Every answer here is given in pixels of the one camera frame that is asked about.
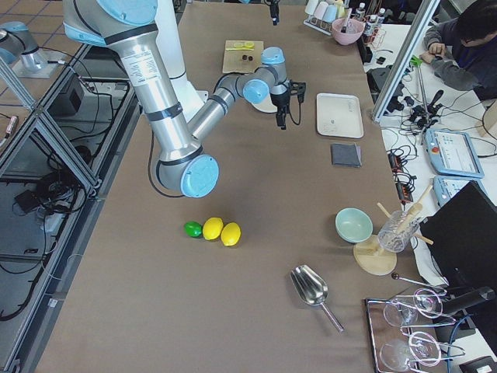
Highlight aluminium frame post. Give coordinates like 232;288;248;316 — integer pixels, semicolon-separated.
371;0;440;124

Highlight yellow lemon outer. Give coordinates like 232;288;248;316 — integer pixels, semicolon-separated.
221;222;242;246

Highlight cream round plate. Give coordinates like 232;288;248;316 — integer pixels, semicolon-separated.
252;99;277;113

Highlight pastel cup rack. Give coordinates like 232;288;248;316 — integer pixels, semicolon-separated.
303;0;348;35

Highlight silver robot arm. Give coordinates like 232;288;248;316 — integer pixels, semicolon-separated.
1;1;285;87
63;1;306;198

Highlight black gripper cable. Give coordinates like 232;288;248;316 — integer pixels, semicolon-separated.
289;99;303;126

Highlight clear textured glass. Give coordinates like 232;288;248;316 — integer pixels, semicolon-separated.
377;211;419;253

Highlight metal scoop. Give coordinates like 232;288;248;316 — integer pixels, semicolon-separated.
290;264;345;333

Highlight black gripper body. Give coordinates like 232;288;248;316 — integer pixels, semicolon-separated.
269;80;307;113

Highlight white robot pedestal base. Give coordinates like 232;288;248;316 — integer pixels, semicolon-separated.
155;0;209;122

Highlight yellow lemon middle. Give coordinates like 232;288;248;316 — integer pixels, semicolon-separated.
202;217;224;240

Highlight mint green bowl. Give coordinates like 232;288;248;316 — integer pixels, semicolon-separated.
335;207;373;243

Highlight cream rabbit tray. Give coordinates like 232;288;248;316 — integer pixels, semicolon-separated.
316;92;364;139

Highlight yellow lemon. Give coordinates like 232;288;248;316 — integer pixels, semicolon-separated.
221;222;242;246
202;217;224;240

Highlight grey folded cloth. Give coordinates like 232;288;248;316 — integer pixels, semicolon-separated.
330;143;362;168

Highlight blue teach pendant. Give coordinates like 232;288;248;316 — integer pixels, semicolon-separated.
424;128;485;179
433;176;485;207

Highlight green lime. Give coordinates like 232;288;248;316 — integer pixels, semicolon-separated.
183;221;203;238

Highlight black monitor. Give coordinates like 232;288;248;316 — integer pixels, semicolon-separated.
420;181;496;290

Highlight metal glass rack tray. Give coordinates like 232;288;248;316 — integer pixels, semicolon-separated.
364;288;465;372

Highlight pink bowl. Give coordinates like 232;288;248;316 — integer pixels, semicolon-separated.
332;19;365;45

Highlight wooden cup stand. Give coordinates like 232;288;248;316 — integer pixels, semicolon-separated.
353;184;433;276

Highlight wooden cutting board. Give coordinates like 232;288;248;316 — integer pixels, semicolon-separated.
222;40;264;74

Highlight lower lemon slice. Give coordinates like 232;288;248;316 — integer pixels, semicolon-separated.
243;41;255;50

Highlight seated person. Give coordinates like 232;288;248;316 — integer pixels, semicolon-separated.
419;0;496;101

